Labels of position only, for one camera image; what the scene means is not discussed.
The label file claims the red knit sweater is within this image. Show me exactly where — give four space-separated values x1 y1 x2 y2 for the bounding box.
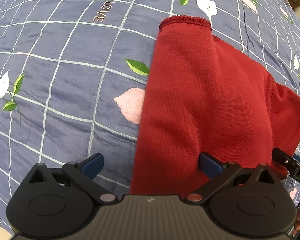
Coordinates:
130 16 300 196

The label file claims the blue floral plaid quilt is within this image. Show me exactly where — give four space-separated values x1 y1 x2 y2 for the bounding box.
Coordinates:
0 0 300 233

